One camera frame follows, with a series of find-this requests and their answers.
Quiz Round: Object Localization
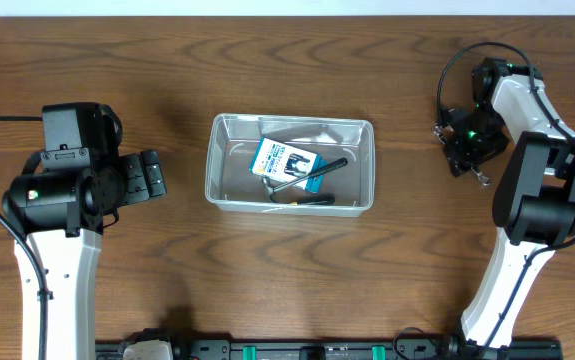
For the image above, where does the clear plastic container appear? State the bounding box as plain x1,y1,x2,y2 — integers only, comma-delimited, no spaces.
205,114,376,217

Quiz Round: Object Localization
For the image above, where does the silver combination wrench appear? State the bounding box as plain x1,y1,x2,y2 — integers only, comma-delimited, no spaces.
432,124,491,187

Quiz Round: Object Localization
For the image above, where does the claw hammer black handle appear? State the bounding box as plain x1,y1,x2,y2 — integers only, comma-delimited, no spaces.
261,157,348,203

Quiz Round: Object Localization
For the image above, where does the screwdriver yellow black handle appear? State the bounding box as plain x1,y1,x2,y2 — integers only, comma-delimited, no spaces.
269,194,335,206

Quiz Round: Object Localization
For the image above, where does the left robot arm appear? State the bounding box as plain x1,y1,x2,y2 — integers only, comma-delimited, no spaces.
3,102,167,359

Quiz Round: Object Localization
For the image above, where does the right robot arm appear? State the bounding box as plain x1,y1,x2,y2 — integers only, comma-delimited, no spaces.
434,58,575,359

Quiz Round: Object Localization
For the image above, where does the blue white cardboard box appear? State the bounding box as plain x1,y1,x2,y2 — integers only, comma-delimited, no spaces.
250,138,328,183

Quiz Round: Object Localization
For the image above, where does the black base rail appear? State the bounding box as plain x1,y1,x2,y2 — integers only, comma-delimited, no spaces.
94,332,564,360

